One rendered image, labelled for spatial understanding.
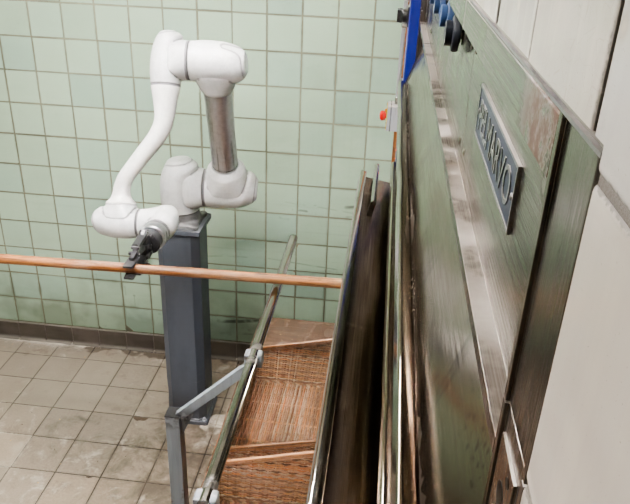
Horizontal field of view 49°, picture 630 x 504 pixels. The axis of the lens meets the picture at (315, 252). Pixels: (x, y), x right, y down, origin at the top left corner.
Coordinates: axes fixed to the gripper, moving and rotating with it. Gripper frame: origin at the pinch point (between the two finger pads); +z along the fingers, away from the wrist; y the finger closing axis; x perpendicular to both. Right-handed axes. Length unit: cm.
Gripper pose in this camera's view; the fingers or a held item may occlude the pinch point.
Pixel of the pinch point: (131, 267)
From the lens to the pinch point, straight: 214.9
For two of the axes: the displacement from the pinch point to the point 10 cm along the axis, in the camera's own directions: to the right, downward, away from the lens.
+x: -10.0, -0.7, 0.6
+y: -0.4, 8.9, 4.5
